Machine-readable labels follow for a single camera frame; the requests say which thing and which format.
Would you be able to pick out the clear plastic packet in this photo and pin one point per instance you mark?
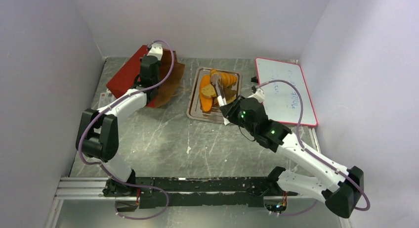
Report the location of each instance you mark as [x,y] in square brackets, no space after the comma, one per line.
[105,98]

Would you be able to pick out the dark fake bread loaf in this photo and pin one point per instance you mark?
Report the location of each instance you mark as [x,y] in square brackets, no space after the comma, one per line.
[230,94]

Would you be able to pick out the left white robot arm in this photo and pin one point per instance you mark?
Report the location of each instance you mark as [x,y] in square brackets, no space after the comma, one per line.
[97,140]

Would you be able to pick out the long orange fake baguette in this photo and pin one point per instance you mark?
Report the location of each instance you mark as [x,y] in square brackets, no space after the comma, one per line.
[206,103]

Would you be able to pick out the metal tongs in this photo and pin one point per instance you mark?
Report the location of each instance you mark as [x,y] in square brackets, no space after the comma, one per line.
[216,81]

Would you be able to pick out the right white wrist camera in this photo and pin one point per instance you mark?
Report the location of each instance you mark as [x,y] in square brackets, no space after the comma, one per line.
[258,95]

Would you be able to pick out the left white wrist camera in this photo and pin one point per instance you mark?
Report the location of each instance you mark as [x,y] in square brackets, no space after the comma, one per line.
[155,50]

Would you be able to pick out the pink framed whiteboard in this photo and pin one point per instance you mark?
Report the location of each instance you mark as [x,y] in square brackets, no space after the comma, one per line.
[282,103]

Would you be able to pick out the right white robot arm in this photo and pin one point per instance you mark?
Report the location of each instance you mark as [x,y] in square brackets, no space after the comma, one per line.
[337,186]

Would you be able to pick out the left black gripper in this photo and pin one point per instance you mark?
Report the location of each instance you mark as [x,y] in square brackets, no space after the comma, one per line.
[141,60]

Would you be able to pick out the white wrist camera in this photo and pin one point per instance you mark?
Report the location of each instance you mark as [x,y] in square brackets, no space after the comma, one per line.
[258,95]
[155,50]

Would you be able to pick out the silver metal tray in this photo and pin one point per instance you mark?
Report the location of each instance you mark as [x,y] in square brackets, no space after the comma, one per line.
[194,110]

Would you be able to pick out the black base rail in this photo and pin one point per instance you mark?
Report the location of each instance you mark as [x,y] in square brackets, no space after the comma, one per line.
[171,191]

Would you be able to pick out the orange fake croissant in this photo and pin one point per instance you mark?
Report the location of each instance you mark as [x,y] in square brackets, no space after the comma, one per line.
[227,79]

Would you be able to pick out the black whiteboard clip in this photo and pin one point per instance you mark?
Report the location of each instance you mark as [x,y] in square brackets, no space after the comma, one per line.
[254,80]

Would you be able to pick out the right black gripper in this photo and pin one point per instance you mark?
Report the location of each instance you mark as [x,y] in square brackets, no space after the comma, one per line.
[230,112]

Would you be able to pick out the red paper bag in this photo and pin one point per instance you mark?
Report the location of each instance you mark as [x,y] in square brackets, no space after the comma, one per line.
[156,97]

